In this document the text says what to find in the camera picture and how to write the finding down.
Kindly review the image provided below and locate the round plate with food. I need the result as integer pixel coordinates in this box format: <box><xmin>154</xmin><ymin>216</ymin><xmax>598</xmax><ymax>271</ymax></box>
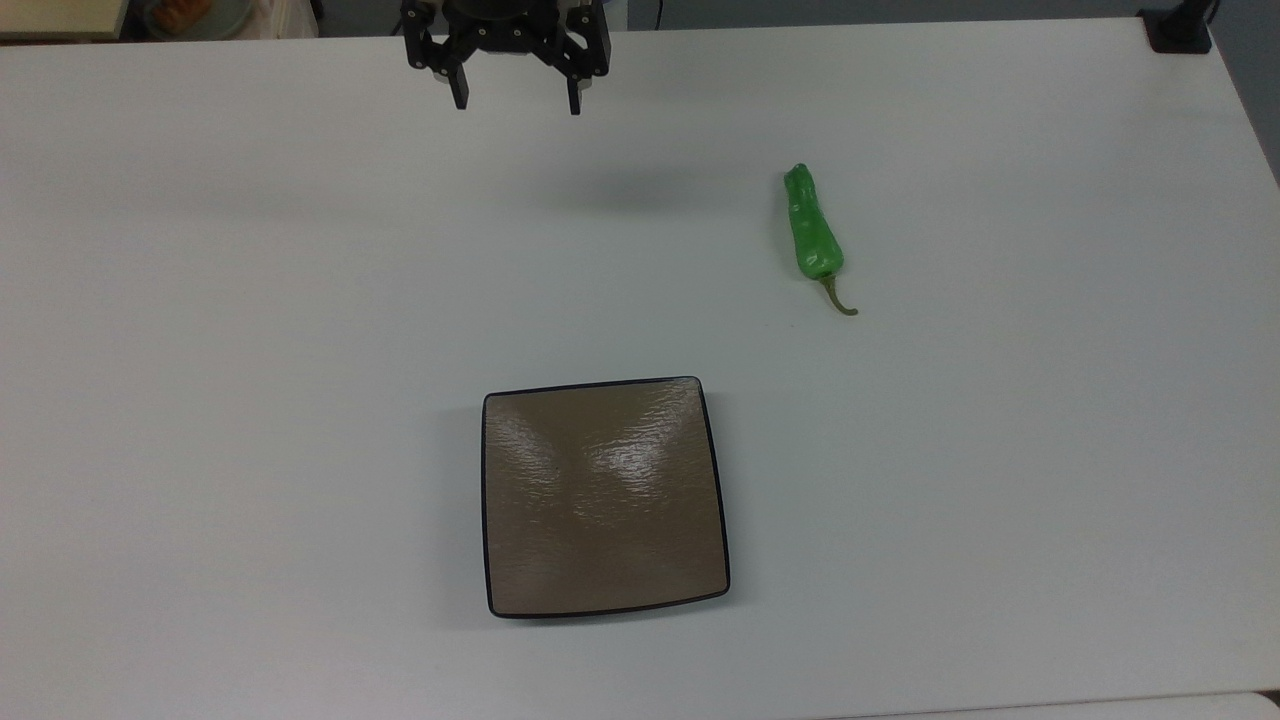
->
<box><xmin>140</xmin><ymin>0</ymin><xmax>253</xmax><ymax>42</ymax></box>

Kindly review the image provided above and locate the light wooden board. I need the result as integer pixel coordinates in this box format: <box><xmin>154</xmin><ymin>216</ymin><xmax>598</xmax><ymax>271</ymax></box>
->
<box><xmin>0</xmin><ymin>0</ymin><xmax>130</xmax><ymax>41</ymax></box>

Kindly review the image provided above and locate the green chili pepper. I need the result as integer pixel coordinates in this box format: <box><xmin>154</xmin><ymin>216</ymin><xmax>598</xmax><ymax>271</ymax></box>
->
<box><xmin>783</xmin><ymin>163</ymin><xmax>860</xmax><ymax>317</ymax></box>

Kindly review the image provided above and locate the white plastic bag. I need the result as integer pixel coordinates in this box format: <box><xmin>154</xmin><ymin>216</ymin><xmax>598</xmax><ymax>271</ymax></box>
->
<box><xmin>246</xmin><ymin>0</ymin><xmax>321</xmax><ymax>40</ymax></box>

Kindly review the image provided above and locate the black table clamp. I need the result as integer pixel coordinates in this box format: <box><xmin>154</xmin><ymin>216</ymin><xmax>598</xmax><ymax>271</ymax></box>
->
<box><xmin>1137</xmin><ymin>0</ymin><xmax>1219</xmax><ymax>55</ymax></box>

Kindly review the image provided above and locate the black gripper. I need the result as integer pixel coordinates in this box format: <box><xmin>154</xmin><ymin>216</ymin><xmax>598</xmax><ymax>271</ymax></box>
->
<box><xmin>401</xmin><ymin>0</ymin><xmax>613</xmax><ymax>116</ymax></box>

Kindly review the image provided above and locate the square brown ceramic plate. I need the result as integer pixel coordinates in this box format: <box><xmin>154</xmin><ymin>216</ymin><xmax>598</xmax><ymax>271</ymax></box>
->
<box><xmin>481</xmin><ymin>376</ymin><xmax>732</xmax><ymax>620</ymax></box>

